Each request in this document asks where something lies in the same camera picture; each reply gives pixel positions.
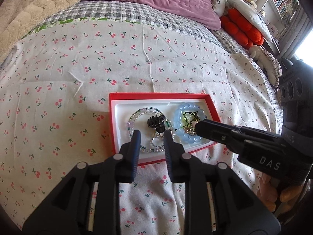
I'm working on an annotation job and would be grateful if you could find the white floral pillow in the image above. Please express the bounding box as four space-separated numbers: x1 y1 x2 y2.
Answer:
211 0 272 43

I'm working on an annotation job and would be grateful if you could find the green bead black cord bracelet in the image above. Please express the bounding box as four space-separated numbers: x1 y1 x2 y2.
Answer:
180 110 202 133

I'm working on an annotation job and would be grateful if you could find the clear crystal bead bracelet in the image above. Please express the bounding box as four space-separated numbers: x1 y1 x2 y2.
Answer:
131 129 177 153

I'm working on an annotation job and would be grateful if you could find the red orange plush toy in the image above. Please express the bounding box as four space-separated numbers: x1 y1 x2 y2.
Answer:
220 9 264 49

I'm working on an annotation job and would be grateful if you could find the right hand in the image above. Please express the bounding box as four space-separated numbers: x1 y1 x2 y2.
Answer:
257 174 305 213

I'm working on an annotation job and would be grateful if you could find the small white pearl ring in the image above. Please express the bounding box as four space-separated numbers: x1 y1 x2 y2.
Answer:
151 134 166 148

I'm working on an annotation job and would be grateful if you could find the white bookshelf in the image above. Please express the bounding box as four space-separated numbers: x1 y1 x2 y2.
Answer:
256 0 299 40

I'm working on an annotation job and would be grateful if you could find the light blue bead bracelet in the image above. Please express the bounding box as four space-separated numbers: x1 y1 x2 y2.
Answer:
173 103 208 144

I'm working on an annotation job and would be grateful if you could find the red jewelry box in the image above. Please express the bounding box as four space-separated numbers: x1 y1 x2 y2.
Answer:
109 92 220 165

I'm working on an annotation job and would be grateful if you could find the beige fleece blanket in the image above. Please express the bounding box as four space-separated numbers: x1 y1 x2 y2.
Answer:
1 0 80 63

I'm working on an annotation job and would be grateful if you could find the multicolour seed bead necklace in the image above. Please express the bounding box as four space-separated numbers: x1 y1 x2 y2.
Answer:
126 107 177 152

